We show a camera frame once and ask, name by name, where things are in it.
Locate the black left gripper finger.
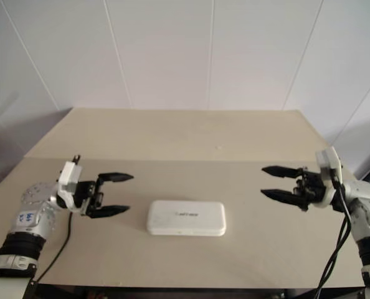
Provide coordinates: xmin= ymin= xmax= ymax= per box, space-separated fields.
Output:
xmin=86 ymin=204 xmax=131 ymax=220
xmin=97 ymin=171 xmax=135 ymax=185

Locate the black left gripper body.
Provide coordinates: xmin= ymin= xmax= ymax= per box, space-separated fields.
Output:
xmin=75 ymin=179 xmax=105 ymax=216

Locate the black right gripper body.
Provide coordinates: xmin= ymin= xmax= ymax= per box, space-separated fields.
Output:
xmin=292 ymin=168 xmax=326 ymax=213

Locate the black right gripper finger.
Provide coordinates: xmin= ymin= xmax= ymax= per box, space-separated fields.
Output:
xmin=261 ymin=165 xmax=305 ymax=179
xmin=259 ymin=188 xmax=298 ymax=205

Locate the white pencil case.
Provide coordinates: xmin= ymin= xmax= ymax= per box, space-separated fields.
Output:
xmin=146 ymin=199 xmax=227 ymax=237

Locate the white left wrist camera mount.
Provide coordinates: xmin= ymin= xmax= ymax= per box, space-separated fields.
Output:
xmin=55 ymin=159 xmax=84 ymax=216

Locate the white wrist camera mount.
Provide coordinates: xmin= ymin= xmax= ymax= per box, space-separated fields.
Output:
xmin=315 ymin=146 xmax=343 ymax=209
xmin=55 ymin=159 xmax=84 ymax=216

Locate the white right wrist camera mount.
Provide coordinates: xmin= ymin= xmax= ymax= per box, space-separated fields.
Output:
xmin=315 ymin=146 xmax=343 ymax=209

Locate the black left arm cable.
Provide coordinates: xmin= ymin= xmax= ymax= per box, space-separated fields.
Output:
xmin=36 ymin=211 xmax=73 ymax=282

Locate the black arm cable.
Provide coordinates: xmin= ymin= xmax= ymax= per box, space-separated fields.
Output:
xmin=315 ymin=174 xmax=349 ymax=299
xmin=36 ymin=211 xmax=73 ymax=282
xmin=317 ymin=186 xmax=353 ymax=299

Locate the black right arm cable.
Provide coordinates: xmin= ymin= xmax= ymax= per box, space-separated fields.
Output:
xmin=317 ymin=186 xmax=353 ymax=299
xmin=315 ymin=174 xmax=349 ymax=299

